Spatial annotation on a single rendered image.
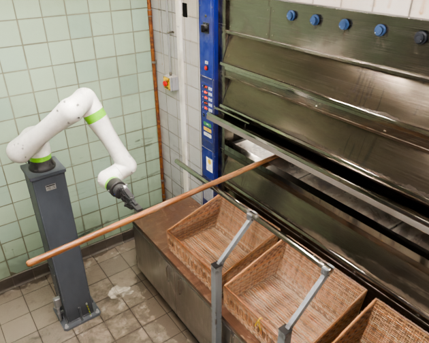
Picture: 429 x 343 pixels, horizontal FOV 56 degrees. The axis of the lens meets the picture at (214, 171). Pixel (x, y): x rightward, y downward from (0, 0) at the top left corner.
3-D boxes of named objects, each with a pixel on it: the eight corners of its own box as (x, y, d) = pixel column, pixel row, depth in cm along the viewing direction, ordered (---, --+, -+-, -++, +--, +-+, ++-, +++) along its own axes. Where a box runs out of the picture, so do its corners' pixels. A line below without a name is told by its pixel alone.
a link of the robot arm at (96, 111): (63, 97, 208) (82, 88, 204) (73, 90, 219) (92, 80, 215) (83, 128, 215) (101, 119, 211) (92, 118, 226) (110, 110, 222)
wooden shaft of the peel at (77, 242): (28, 269, 167) (26, 263, 166) (26, 265, 169) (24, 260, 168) (299, 149, 262) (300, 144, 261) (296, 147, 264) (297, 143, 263)
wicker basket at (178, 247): (223, 222, 295) (223, 189, 281) (279, 264, 256) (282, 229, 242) (165, 248, 269) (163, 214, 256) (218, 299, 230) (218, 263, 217)
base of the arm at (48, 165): (20, 158, 248) (18, 150, 245) (45, 152, 256) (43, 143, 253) (33, 175, 230) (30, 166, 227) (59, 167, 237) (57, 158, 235)
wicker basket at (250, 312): (282, 268, 252) (287, 233, 239) (361, 328, 213) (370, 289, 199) (221, 305, 227) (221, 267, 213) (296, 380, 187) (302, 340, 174)
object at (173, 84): (171, 86, 304) (171, 73, 299) (178, 90, 297) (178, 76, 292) (163, 88, 301) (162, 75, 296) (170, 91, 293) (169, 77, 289)
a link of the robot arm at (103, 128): (85, 124, 222) (90, 125, 212) (103, 113, 225) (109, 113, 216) (120, 177, 236) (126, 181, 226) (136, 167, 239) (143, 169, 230)
